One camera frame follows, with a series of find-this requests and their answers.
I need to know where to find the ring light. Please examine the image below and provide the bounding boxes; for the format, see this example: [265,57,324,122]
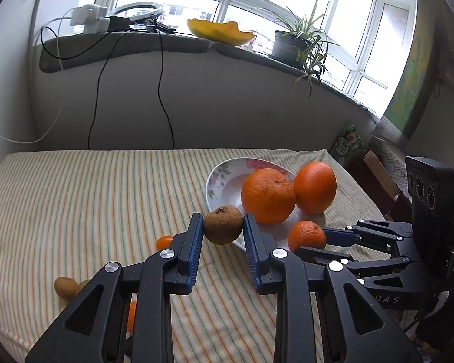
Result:
[107,2,163,31]

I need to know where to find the greenish brown fruit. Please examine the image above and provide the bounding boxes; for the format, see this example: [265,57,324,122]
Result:
[54,277,78,302]

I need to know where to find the large smooth orange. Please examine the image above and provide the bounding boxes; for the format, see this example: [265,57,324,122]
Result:
[294,162,337,215]

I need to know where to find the small orange kumquat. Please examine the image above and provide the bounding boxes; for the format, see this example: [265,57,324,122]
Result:
[156,235,174,252]

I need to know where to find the brown kiwi fruit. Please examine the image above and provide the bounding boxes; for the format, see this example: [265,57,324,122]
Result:
[203,205,243,245]

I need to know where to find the green snack bag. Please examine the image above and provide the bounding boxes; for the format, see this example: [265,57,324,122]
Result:
[330,125,367,166]

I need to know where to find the white cable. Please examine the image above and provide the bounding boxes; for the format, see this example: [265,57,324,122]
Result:
[0,6,79,145]

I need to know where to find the wall map poster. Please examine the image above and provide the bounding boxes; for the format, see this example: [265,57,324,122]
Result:
[377,0,439,147]

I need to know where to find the yellow bowl on sill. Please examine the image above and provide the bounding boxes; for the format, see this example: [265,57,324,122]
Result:
[187,19,255,46]

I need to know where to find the black cable right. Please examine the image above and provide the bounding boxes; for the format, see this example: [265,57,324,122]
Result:
[156,29,176,150]

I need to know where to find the black cable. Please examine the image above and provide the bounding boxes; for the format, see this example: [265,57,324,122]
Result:
[156,29,176,150]
[40,25,128,150]

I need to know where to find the black cable left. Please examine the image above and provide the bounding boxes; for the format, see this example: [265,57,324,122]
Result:
[40,25,128,150]

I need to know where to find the cardboard box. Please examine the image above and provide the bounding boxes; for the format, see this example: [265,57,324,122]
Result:
[348,151,400,215]

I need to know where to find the small mandarin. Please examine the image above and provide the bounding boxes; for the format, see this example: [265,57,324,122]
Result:
[127,300,137,334]
[288,221,326,252]

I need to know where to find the striped table cloth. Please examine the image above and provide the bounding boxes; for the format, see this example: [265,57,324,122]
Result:
[0,148,382,362]

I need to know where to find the white power adapters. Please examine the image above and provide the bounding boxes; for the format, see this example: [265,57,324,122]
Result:
[70,4,110,34]

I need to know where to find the floral white plate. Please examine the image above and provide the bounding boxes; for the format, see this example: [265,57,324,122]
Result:
[205,157,325,249]

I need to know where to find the grey window sill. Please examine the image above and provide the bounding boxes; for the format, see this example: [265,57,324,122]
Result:
[38,29,380,122]

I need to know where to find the large rough orange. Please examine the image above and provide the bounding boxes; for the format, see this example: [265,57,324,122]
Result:
[241,168,296,224]

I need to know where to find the potted spider plant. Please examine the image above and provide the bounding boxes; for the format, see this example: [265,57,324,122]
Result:
[262,0,339,99]

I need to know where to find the small brown kiwi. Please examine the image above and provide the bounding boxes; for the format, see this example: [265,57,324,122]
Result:
[77,280,89,293]

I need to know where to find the white lace cloth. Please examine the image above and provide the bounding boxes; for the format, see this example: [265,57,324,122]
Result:
[369,136,410,198]

